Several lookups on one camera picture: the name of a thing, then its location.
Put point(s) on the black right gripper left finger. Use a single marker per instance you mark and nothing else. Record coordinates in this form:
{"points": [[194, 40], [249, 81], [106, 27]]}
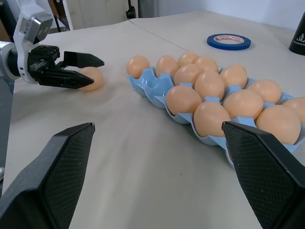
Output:
{"points": [[35, 190]]}

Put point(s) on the black cup with white logo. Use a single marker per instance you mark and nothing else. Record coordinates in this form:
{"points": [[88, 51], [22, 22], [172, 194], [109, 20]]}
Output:
{"points": [[297, 35]]}

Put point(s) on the light blue egg tray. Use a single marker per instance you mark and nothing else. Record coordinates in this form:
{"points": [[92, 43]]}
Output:
{"points": [[152, 86]]}

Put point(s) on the brown egg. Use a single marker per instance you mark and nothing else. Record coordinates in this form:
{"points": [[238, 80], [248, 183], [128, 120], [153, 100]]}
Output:
{"points": [[277, 124], [234, 75], [137, 66], [187, 58], [209, 84], [209, 118], [295, 106], [243, 103], [183, 99], [207, 63], [186, 75], [95, 76], [265, 90], [166, 65]]}

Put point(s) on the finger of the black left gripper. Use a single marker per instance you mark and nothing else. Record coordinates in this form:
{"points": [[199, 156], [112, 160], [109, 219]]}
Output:
{"points": [[66, 78], [81, 59]]}

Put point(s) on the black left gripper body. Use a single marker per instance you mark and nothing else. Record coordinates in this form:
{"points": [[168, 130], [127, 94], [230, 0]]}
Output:
{"points": [[40, 60]]}

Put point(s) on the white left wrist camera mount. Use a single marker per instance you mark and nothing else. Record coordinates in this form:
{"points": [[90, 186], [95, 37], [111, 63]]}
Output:
{"points": [[26, 26]]}

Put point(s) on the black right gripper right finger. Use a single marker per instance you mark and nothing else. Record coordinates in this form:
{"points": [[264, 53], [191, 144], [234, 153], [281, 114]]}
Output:
{"points": [[269, 181]]}

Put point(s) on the blue tape roll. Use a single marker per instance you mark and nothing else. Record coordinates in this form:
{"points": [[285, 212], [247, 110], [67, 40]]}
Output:
{"points": [[214, 43]]}

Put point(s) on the black stand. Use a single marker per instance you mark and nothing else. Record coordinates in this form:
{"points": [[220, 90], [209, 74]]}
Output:
{"points": [[131, 10]]}

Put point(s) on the dark metal shelf frame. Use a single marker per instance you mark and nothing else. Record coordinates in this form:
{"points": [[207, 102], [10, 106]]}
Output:
{"points": [[68, 16]]}

